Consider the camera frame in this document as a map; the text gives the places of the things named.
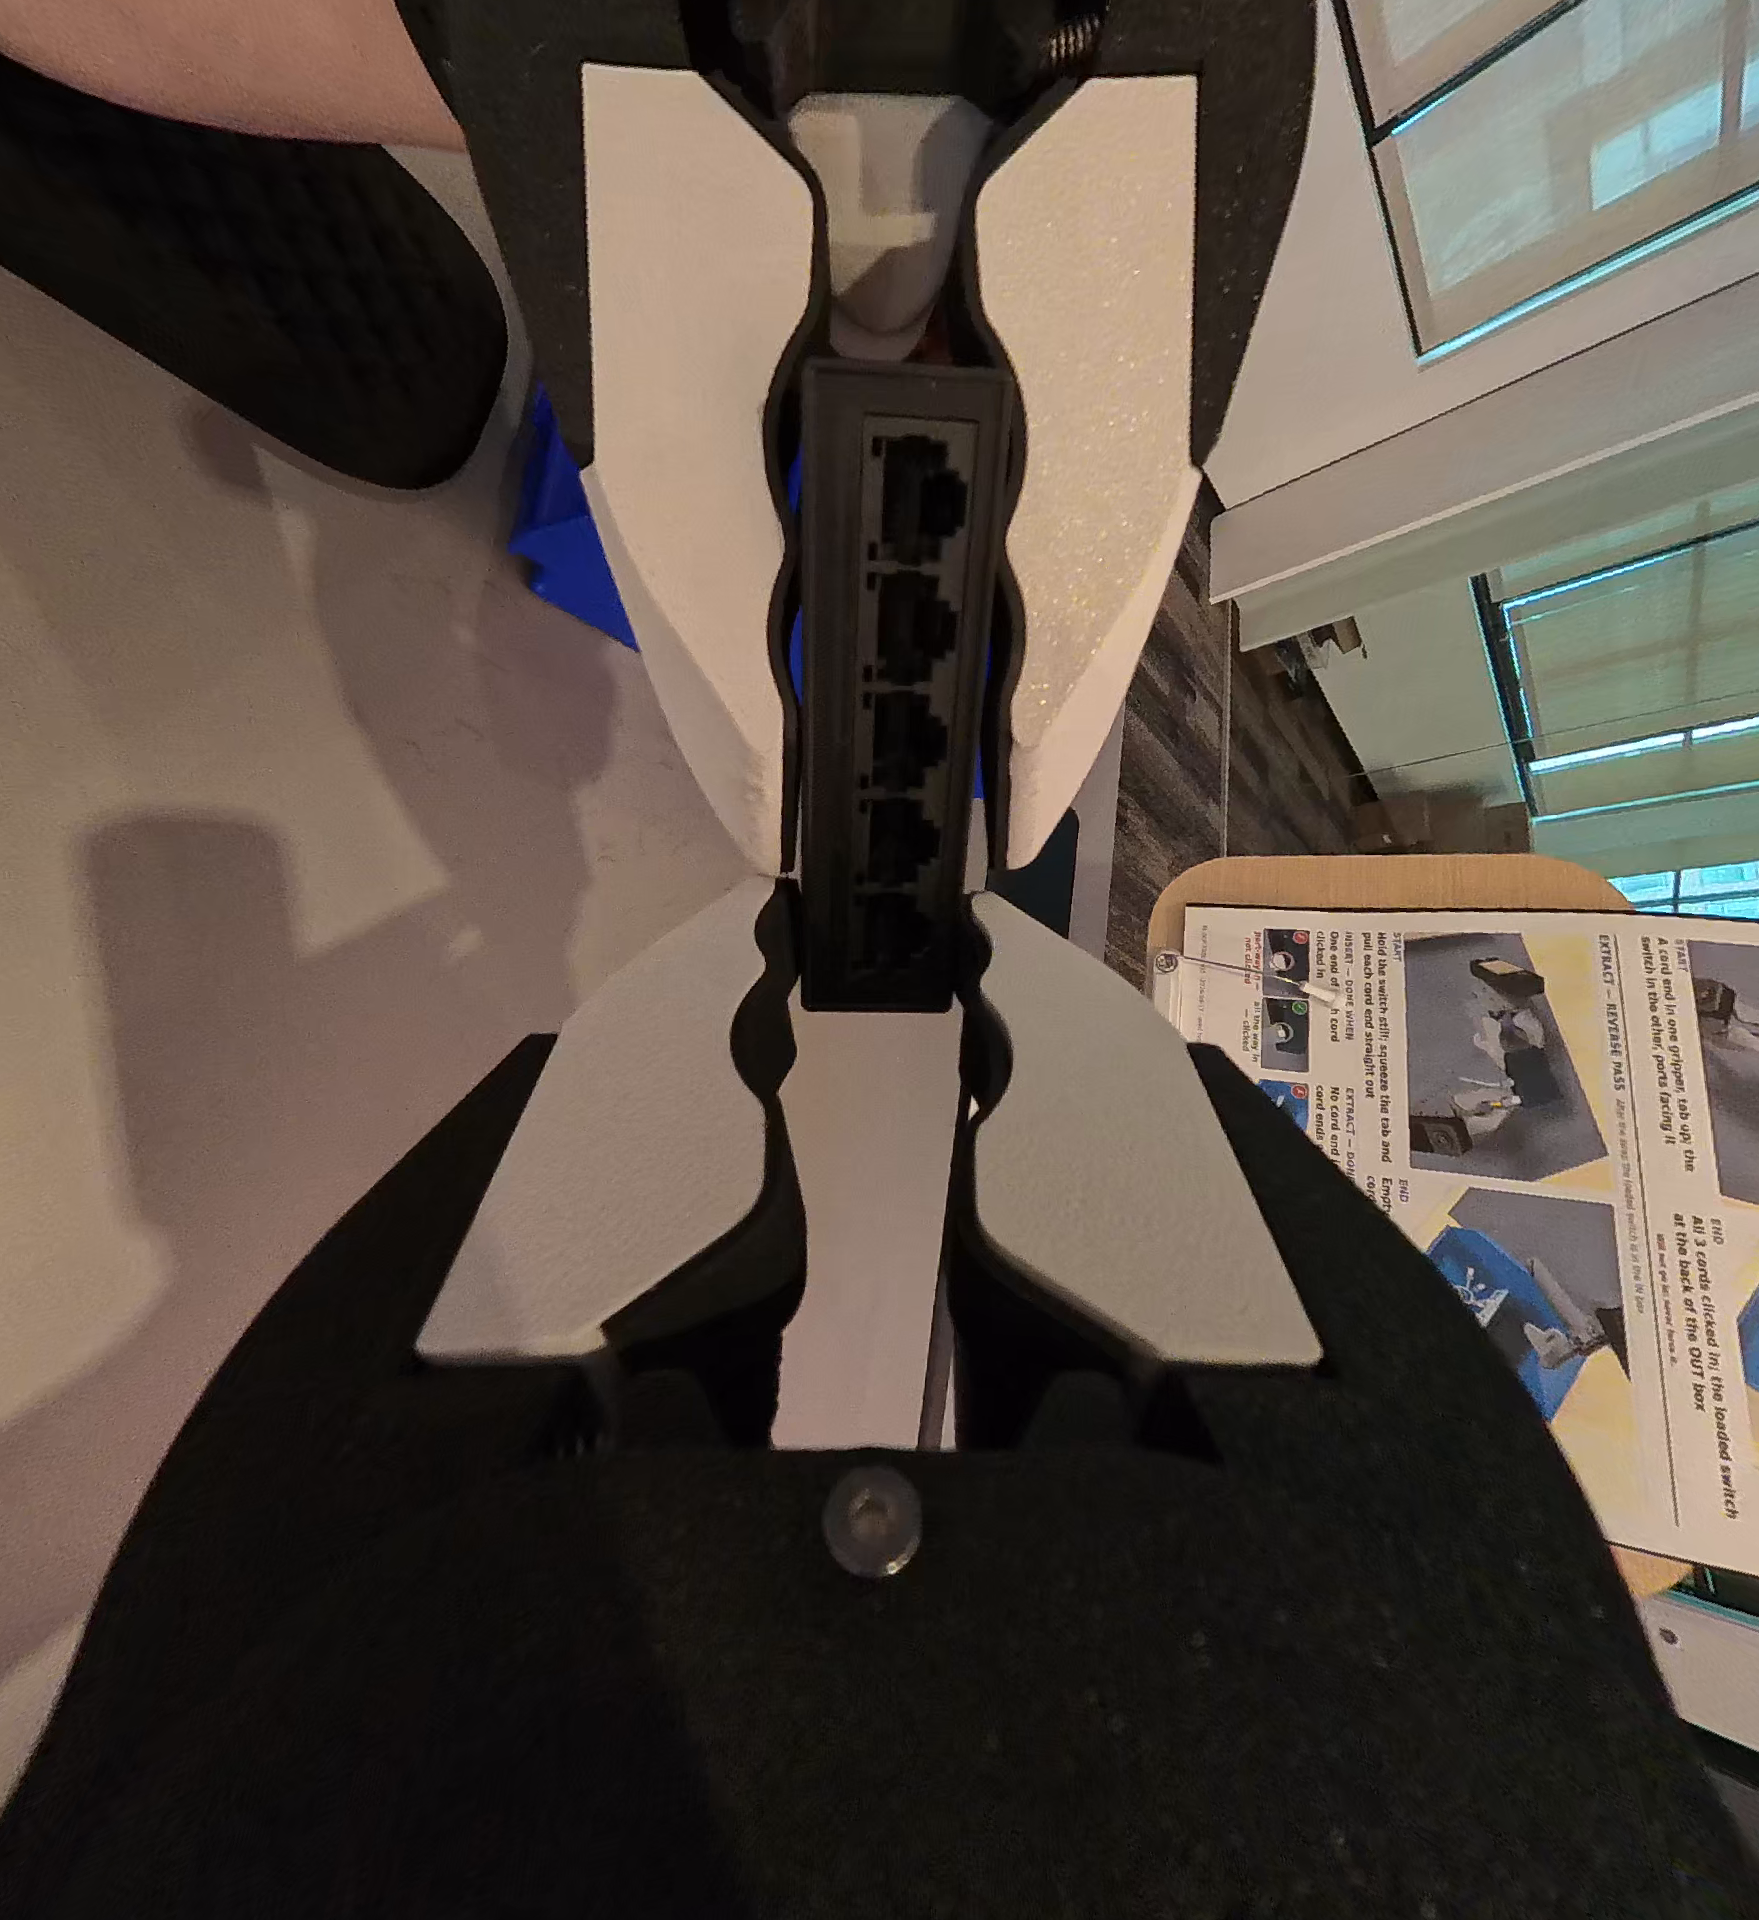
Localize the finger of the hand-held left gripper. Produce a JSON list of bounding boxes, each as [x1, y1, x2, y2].
[[969, 75, 1211, 878], [574, 60, 828, 878]]

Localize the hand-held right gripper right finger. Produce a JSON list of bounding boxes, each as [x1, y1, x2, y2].
[[952, 894, 1331, 1430]]

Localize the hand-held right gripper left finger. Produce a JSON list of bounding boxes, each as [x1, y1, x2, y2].
[[416, 885, 810, 1411]]

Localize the black network switch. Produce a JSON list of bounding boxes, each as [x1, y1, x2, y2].
[[790, 354, 1013, 1016]]

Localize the person's left forearm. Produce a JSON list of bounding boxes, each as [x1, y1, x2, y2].
[[184, 0, 480, 152]]

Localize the black textured pad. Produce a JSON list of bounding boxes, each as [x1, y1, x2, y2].
[[0, 0, 516, 500]]

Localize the dark rectangular table panel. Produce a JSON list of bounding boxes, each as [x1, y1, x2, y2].
[[993, 804, 1091, 949]]

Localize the printed instruction poster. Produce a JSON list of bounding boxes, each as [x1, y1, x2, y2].
[[1195, 915, 1759, 1598]]

